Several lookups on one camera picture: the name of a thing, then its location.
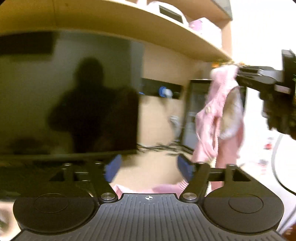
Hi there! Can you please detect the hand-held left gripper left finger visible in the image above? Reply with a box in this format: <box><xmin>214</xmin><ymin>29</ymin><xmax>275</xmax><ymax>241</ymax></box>
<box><xmin>47</xmin><ymin>155</ymin><xmax>122</xmax><ymax>202</ymax></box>

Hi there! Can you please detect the wooden shelf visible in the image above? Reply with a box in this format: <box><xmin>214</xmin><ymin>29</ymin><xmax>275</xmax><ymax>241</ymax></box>
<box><xmin>0</xmin><ymin>0</ymin><xmax>233</xmax><ymax>62</ymax></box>

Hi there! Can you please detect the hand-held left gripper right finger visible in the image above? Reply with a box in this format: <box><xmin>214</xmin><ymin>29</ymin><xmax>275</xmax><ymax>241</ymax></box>
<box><xmin>177</xmin><ymin>154</ymin><xmax>251</xmax><ymax>202</ymax></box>

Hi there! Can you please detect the white computer case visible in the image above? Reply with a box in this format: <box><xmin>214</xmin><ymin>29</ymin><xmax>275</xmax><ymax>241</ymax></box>
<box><xmin>181</xmin><ymin>78</ymin><xmax>215</xmax><ymax>155</ymax></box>

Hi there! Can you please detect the white appliance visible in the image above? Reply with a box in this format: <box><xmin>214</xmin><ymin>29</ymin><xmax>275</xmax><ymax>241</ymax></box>
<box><xmin>147</xmin><ymin>0</ymin><xmax>190</xmax><ymax>24</ymax></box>

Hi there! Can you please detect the black wall socket rail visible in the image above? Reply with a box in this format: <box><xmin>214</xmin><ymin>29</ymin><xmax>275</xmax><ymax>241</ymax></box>
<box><xmin>141</xmin><ymin>77</ymin><xmax>184</xmax><ymax>100</ymax></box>

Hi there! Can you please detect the pink knitted sweater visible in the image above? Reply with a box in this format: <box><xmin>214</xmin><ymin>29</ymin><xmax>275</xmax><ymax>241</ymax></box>
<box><xmin>111</xmin><ymin>64</ymin><xmax>246</xmax><ymax>194</ymax></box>

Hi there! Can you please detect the black computer monitor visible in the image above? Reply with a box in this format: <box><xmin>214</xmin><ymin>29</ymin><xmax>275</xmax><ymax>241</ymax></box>
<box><xmin>0</xmin><ymin>31</ymin><xmax>146</xmax><ymax>161</ymax></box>

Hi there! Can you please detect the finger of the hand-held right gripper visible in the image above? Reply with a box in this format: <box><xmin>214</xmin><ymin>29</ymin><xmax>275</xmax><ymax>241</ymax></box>
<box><xmin>236</xmin><ymin>65</ymin><xmax>284</xmax><ymax>78</ymax></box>
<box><xmin>236</xmin><ymin>76</ymin><xmax>292</xmax><ymax>94</ymax></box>

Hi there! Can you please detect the black cable bundle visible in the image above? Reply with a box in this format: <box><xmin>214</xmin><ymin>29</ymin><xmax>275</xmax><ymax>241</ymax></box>
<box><xmin>136</xmin><ymin>142</ymin><xmax>193</xmax><ymax>156</ymax></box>

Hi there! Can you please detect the bundle of cables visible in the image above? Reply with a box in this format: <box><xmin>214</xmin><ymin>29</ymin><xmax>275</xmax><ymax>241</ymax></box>
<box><xmin>165</xmin><ymin>89</ymin><xmax>183</xmax><ymax>137</ymax></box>

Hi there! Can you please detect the pink box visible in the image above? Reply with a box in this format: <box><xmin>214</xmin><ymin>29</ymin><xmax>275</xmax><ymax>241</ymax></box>
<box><xmin>188</xmin><ymin>17</ymin><xmax>223</xmax><ymax>45</ymax></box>

